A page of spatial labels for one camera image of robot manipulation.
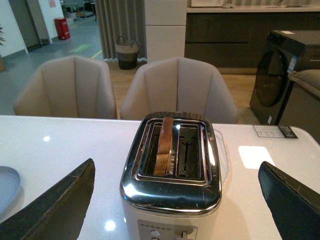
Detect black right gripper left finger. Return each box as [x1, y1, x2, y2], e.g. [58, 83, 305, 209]
[0, 158, 96, 240]

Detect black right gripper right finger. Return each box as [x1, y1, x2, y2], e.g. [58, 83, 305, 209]
[258, 161, 320, 240]

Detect grey round plate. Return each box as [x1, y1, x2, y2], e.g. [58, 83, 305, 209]
[0, 166, 21, 214]

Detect bread slice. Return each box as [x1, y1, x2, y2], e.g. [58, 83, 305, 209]
[153, 117, 174, 177]

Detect label card on table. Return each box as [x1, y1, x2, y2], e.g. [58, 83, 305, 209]
[253, 125, 298, 139]

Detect clear glass tray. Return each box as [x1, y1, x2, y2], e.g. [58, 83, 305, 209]
[214, 129, 231, 190]

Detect chrome white toaster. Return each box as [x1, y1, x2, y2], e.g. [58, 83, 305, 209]
[119, 112, 222, 240]

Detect beige chair left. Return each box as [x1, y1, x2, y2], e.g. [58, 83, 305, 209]
[13, 55, 117, 119]

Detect beige chair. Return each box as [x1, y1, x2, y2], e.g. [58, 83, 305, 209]
[120, 57, 240, 124]
[13, 55, 117, 119]

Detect black washing machine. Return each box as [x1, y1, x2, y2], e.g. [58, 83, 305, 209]
[249, 30, 320, 125]

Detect beige chair right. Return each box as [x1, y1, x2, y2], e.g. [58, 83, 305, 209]
[120, 57, 240, 124]

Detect woven basket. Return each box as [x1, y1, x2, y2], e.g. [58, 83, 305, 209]
[115, 36, 139, 70]

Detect dark kitchen counter cabinet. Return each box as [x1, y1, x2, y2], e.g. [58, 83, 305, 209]
[184, 6, 320, 73]

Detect red box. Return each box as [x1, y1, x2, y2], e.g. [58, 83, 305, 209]
[54, 17, 71, 40]

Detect grey curtain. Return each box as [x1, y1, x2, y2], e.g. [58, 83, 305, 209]
[94, 0, 147, 59]

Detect white pillar cabinet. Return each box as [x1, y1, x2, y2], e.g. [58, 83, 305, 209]
[144, 0, 187, 63]

